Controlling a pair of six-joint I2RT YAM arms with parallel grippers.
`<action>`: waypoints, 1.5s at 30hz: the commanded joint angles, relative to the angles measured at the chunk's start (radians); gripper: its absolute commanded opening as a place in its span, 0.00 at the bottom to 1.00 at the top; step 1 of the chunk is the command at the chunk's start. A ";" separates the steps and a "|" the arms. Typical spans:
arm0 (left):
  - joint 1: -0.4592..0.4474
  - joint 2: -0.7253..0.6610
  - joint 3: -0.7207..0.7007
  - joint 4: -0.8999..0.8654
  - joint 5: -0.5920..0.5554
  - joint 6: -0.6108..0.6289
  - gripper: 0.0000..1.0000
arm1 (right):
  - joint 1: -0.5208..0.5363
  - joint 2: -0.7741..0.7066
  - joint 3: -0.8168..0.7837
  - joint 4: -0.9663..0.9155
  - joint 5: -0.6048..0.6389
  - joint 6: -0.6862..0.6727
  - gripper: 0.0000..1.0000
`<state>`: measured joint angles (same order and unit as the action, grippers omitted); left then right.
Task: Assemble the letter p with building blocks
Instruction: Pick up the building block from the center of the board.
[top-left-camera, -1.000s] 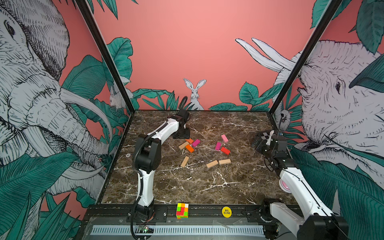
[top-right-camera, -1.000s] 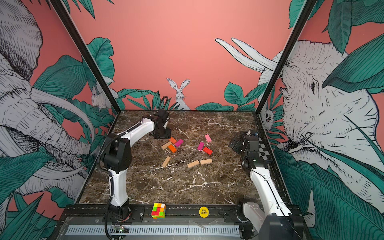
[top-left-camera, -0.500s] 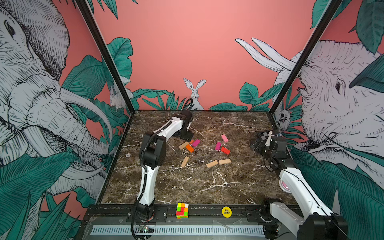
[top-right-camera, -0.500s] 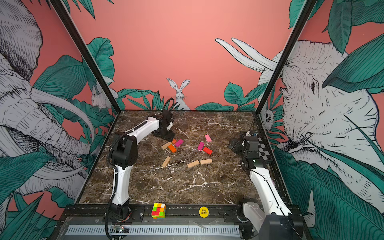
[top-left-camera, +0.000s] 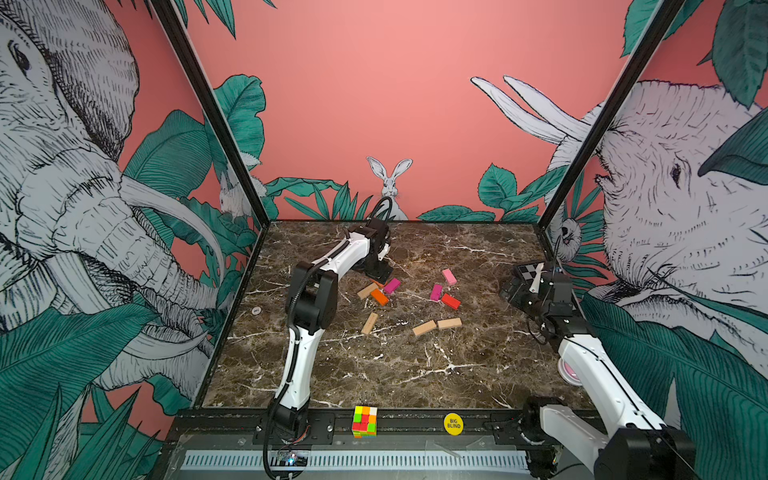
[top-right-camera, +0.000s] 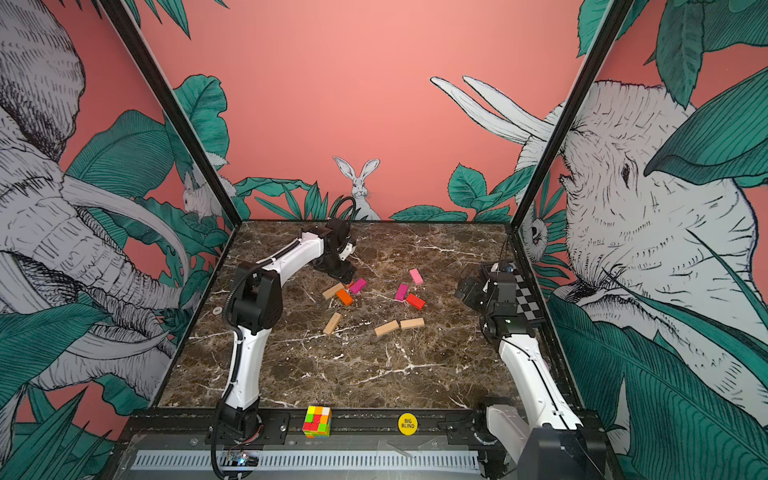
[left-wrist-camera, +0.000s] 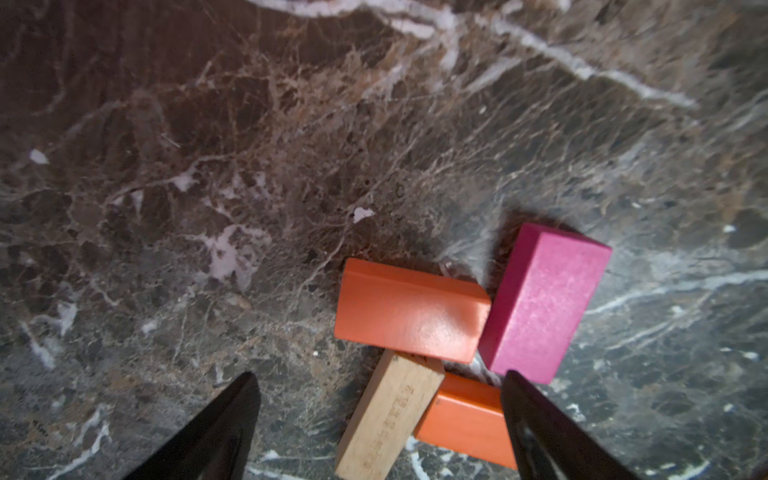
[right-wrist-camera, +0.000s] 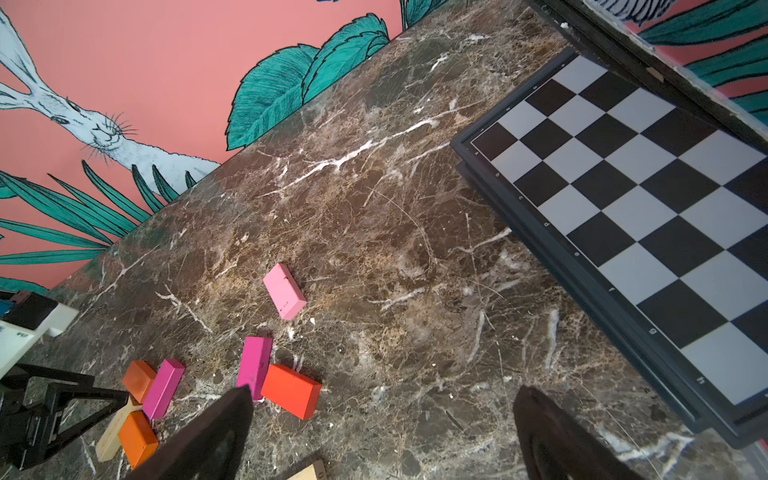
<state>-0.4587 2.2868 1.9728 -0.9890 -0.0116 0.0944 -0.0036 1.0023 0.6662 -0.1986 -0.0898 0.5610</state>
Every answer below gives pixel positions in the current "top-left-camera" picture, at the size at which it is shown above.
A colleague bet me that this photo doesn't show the pink block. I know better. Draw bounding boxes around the pink block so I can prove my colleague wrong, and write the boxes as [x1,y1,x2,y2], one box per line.
[442,268,457,285]

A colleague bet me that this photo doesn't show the red block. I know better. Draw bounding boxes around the red block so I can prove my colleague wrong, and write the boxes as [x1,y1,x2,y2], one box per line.
[441,294,461,310]

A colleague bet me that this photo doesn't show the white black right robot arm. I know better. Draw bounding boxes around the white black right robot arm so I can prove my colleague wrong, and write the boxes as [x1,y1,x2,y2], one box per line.
[500,262,697,479]

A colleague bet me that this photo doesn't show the colourful puzzle cube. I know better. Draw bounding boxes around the colourful puzzle cube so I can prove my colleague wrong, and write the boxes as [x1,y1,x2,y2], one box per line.
[351,406,378,438]

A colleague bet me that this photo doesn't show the orange block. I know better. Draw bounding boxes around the orange block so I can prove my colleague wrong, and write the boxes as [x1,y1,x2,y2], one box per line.
[371,289,389,306]

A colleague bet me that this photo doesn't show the small circuit board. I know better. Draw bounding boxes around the small circuit board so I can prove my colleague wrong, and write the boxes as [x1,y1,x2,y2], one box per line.
[270,452,308,469]

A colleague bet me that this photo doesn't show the pink round button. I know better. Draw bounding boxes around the pink round button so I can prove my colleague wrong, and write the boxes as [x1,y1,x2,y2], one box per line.
[557,358,582,387]

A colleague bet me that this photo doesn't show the black front rail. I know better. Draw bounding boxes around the black front rail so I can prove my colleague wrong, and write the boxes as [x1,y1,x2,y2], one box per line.
[166,408,528,446]

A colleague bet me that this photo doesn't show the black white checkerboard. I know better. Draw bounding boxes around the black white checkerboard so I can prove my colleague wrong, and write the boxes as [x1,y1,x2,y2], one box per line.
[514,261,553,288]

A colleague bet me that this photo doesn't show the white ventilation grille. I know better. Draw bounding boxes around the white ventilation grille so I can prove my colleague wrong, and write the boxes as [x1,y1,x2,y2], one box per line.
[180,450,529,473]

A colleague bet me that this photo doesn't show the yellow big blind chip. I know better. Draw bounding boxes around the yellow big blind chip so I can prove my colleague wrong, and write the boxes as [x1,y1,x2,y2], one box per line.
[443,412,464,436]

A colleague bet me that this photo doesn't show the magenta block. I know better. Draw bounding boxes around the magenta block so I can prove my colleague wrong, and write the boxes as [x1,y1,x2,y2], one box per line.
[429,284,443,301]
[382,278,401,295]

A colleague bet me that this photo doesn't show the natural wood block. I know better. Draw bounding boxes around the natural wood block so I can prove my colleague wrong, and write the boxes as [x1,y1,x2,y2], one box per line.
[437,317,463,330]
[412,320,438,336]
[361,312,379,335]
[357,283,379,300]

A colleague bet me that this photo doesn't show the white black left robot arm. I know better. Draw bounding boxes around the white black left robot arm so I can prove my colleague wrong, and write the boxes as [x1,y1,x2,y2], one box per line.
[265,218,393,443]

